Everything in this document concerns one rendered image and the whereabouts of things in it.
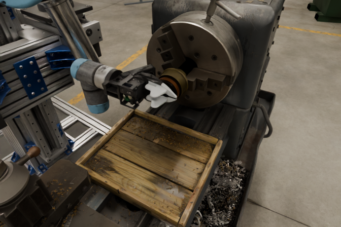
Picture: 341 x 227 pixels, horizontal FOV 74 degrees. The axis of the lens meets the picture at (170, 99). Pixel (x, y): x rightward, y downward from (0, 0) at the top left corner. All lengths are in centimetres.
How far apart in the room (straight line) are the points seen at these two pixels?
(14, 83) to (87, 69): 45
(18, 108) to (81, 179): 68
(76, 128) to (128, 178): 126
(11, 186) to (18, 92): 73
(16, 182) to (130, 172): 34
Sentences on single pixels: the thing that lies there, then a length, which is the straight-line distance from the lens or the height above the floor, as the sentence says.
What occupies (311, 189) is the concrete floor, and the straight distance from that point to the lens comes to 196.
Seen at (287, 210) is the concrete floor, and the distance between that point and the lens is 180.
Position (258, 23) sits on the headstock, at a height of 121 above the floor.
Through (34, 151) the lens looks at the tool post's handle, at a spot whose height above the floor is 114.
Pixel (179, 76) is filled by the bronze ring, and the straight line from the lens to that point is 66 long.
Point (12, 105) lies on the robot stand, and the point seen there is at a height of 86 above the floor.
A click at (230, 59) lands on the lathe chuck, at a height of 115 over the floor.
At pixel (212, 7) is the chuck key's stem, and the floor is 128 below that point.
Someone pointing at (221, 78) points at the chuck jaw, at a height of 110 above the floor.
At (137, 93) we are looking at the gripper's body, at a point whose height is 109.
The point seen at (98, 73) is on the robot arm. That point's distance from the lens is 71.
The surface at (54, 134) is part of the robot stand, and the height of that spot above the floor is 48.
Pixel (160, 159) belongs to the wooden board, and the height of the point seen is 89.
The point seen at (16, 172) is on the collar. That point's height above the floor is 114.
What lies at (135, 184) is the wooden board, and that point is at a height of 88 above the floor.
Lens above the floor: 146
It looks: 38 degrees down
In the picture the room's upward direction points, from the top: straight up
